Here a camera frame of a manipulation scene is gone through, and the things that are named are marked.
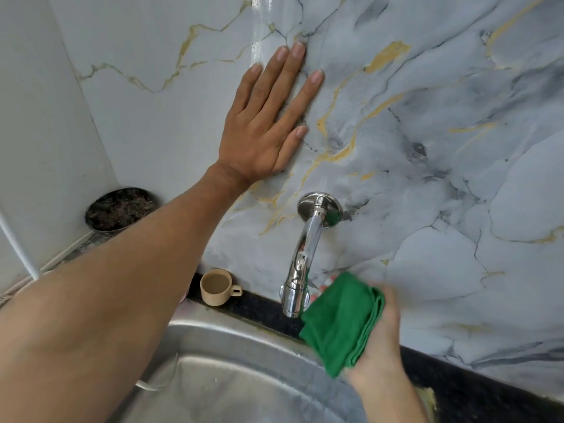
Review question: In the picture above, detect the person's left hand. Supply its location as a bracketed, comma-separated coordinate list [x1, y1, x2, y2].
[217, 41, 324, 188]

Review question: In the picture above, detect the person's right hand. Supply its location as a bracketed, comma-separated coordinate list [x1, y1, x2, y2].
[341, 284, 408, 392]

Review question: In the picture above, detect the green cleaning cloth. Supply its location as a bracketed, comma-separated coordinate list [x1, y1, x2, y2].
[299, 271, 386, 378]

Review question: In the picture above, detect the person's left forearm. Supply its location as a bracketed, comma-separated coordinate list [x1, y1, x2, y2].
[0, 165, 247, 423]

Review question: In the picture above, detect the person's right forearm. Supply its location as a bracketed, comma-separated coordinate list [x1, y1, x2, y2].
[350, 370, 430, 423]

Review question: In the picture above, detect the small beige cup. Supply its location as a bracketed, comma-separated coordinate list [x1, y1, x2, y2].
[200, 268, 243, 307]

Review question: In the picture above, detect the dark round bowl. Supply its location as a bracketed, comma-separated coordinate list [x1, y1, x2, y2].
[85, 187, 160, 235]

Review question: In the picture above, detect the stainless steel sink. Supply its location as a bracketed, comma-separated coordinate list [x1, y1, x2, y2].
[106, 299, 368, 423]

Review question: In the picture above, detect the white pipe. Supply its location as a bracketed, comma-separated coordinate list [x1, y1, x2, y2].
[0, 209, 41, 280]

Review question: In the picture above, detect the chrome wall faucet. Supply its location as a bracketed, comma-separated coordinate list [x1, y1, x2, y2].
[279, 192, 344, 319]

